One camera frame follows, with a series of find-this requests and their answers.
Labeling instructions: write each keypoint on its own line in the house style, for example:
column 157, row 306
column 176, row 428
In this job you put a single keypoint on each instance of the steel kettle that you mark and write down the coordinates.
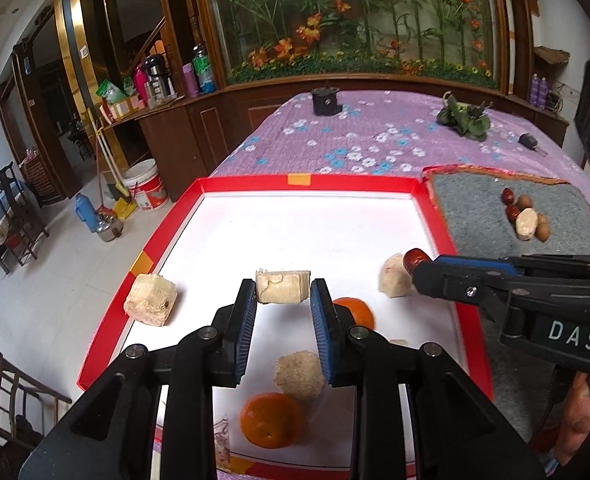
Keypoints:
column 106, row 225

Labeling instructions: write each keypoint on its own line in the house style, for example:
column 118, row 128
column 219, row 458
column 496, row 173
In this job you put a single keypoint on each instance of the pink bottle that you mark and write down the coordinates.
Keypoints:
column 190, row 80

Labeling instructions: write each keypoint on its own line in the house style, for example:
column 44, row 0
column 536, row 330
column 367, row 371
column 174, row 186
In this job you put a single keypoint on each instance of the red date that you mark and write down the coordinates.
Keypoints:
column 508, row 195
column 417, row 259
column 513, row 212

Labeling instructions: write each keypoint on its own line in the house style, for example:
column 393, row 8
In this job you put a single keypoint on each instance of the dark wooden chair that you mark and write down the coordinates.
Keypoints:
column 12, row 220
column 5, row 395

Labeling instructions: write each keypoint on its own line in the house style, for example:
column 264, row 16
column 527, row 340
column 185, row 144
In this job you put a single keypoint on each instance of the small black device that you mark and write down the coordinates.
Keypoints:
column 529, row 141

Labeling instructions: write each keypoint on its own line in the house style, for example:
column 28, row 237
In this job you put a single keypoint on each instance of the green artificial plant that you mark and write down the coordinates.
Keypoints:
column 462, row 115

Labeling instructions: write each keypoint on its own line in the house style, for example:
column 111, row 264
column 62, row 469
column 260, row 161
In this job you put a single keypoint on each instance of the white plastic bucket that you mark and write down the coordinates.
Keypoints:
column 145, row 185

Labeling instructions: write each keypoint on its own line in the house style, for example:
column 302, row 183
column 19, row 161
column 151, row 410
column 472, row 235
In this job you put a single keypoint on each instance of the sugarcane piece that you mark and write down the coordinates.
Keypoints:
column 282, row 286
column 526, row 223
column 300, row 375
column 150, row 300
column 394, row 275

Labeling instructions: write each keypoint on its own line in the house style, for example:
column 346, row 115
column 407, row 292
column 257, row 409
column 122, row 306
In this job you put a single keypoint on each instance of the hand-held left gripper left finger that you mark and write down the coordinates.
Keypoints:
column 245, row 330

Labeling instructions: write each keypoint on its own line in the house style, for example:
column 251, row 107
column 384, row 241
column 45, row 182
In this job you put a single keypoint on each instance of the orange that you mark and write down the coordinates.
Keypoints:
column 272, row 420
column 361, row 312

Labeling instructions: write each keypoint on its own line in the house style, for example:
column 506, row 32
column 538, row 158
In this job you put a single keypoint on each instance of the purple floral tablecloth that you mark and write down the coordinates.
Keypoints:
column 375, row 125

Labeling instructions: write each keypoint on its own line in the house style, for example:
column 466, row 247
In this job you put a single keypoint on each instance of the red shallow tray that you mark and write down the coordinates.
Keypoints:
column 325, row 230

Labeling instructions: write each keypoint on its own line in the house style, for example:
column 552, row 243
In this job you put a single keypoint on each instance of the black steel thermos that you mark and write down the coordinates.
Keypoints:
column 156, row 77

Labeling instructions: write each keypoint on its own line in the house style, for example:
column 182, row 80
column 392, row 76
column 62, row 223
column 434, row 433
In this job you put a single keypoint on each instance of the blue thermos flask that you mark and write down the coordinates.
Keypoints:
column 85, row 210

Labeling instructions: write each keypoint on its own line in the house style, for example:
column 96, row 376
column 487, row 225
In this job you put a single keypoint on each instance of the green packet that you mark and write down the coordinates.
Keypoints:
column 110, row 92

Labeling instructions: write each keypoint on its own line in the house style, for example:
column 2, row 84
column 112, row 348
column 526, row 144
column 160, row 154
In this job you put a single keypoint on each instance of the brown longan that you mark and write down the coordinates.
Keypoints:
column 525, row 201
column 544, row 219
column 543, row 234

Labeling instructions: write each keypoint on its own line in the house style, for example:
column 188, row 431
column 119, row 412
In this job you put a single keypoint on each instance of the cardboard box of packets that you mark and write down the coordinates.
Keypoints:
column 122, row 108

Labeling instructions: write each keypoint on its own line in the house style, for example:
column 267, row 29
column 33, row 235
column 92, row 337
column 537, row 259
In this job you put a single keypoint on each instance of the purple spray can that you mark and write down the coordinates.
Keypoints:
column 544, row 92
column 534, row 89

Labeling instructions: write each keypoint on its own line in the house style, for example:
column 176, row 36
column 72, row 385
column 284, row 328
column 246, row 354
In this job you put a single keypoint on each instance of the black stand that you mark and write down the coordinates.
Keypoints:
column 325, row 101

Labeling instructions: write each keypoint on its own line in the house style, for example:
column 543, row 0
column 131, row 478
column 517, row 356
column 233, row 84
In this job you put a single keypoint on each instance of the person's right hand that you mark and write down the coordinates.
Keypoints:
column 582, row 420

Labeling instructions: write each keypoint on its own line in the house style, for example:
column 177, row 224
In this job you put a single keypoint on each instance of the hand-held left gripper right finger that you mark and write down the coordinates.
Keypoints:
column 322, row 330

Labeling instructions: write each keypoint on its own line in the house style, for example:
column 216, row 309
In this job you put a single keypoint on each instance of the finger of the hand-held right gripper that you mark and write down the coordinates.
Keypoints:
column 512, row 267
column 450, row 282

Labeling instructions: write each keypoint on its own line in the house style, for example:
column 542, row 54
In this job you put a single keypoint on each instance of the green bottle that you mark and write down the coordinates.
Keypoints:
column 204, row 72

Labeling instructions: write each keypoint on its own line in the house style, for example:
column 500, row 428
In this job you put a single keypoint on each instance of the grey felt mat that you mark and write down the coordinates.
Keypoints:
column 470, row 200

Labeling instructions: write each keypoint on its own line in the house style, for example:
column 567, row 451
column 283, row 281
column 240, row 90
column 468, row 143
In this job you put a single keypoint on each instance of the yellow broom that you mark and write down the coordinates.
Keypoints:
column 122, row 205

